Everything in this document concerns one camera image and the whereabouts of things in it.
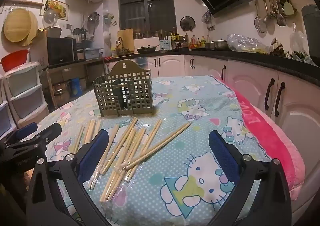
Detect hanging glass pot lid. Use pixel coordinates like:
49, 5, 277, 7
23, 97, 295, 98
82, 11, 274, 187
43, 8, 59, 27

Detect long wooden rod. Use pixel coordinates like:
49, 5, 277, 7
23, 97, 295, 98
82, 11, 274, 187
4, 0, 44, 7

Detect white bag of greens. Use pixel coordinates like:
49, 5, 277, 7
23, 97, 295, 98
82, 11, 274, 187
290, 23, 318, 64

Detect black kitchen countertop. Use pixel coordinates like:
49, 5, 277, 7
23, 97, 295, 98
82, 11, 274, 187
104, 47, 320, 86

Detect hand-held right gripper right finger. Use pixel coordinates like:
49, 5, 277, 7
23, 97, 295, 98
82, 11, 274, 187
208, 130, 292, 226

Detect pink fleece blanket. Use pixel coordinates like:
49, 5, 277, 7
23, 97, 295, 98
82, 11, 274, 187
214, 76, 306, 201

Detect wooden cutting board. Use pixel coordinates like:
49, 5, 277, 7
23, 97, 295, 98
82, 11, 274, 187
117, 28, 135, 51

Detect round bamboo tray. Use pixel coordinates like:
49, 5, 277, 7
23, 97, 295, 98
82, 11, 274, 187
3, 8, 38, 42
21, 9, 41, 46

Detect red plastic basin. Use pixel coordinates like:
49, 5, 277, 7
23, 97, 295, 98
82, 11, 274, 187
0, 49, 30, 72

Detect blue cat-print blanket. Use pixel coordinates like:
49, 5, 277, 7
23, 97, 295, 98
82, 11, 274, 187
37, 74, 273, 226

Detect black wok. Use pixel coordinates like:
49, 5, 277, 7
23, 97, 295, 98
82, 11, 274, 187
136, 44, 160, 53

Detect blue plastic canister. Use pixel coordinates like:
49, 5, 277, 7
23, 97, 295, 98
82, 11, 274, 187
71, 78, 83, 97

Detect white hanging bag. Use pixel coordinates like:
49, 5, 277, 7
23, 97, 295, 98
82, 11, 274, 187
103, 32, 112, 52

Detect row of steel jars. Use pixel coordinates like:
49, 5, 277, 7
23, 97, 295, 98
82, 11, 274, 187
135, 29, 175, 40

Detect pale blue plastic box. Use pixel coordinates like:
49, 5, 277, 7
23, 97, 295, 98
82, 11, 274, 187
84, 48, 104, 60

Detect bunch of bamboo chopsticks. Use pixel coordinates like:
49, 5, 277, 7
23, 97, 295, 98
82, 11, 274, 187
69, 117, 192, 203

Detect fruit wall poster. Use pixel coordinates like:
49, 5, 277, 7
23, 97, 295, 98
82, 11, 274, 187
41, 0, 69, 21

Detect pile of ginger roots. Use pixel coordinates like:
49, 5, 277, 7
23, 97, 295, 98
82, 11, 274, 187
270, 38, 285, 56

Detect green plastic utensil holder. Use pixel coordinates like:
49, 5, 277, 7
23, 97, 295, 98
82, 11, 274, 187
92, 60, 153, 118

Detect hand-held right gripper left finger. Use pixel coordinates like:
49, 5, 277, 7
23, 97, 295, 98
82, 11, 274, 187
26, 129, 110, 226

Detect thin wooden stick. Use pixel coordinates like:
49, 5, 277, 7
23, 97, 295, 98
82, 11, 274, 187
46, 67, 58, 112

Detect group of condiment bottles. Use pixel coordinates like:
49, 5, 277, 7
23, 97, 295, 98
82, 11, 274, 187
185, 34, 208, 49

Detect grey green thermos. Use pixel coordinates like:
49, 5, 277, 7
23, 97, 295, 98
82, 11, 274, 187
301, 4, 320, 57

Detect blue white knife block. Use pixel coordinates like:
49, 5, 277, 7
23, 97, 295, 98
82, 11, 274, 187
159, 32, 172, 51

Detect black blender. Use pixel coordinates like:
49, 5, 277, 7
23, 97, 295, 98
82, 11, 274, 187
72, 28, 88, 44

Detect steel stockpot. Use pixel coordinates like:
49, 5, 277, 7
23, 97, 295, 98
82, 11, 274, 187
52, 81, 69, 109

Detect cardboard box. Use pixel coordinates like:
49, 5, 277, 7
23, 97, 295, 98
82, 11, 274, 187
30, 32, 49, 69

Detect dark wall-hung pot lid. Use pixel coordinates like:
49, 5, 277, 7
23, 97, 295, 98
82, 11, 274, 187
180, 16, 195, 32

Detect black microwave oven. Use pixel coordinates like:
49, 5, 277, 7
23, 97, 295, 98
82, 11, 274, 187
47, 37, 77, 66

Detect clear plastic bag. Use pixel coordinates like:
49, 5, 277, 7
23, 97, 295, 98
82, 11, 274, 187
227, 33, 270, 54

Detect hanging plastic packets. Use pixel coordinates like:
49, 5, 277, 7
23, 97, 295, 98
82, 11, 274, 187
103, 11, 118, 26

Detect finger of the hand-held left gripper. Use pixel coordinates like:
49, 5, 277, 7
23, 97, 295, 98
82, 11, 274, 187
5, 122, 38, 147
6, 123, 62, 153

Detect wooden shelf rack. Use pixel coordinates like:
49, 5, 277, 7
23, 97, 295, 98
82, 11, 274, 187
41, 57, 105, 114

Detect dark kitchen window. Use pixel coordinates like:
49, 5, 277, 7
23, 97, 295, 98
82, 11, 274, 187
118, 0, 175, 32

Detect plastic drawer unit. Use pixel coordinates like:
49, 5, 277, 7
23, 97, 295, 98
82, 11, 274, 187
0, 61, 50, 136

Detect beige plastic container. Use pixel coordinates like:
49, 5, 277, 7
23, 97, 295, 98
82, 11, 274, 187
46, 27, 62, 39

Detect steel mesh strainer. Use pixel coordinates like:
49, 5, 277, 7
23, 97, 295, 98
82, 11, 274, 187
254, 0, 266, 33

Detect row of hanging kitchen utensils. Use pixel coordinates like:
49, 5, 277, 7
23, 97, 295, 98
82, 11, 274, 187
260, 0, 298, 27

